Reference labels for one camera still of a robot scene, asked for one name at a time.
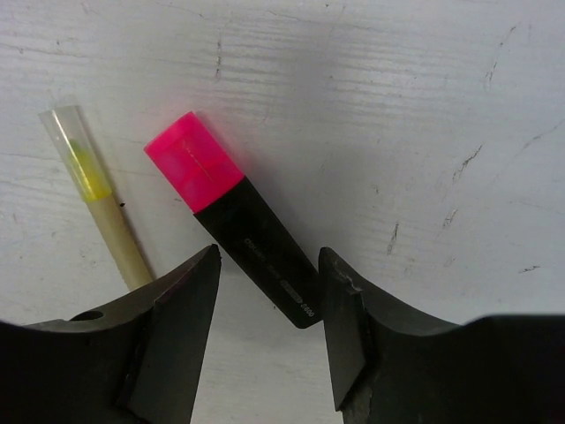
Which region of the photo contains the black pink highlighter body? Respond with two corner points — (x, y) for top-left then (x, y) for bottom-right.
(195, 178), (321, 329)

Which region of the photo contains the clear yellow pen cap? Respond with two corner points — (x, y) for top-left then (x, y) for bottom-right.
(39, 105), (112, 202)

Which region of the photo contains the yellow highlighter pen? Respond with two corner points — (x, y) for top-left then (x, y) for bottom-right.
(66, 139), (155, 292)

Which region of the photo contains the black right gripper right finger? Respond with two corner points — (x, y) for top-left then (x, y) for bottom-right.
(319, 247), (564, 423)

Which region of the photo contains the pink highlighter cap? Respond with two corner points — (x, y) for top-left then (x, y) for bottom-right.
(144, 112), (245, 213)

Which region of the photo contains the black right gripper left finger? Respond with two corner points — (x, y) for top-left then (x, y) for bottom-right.
(1, 245), (221, 423)

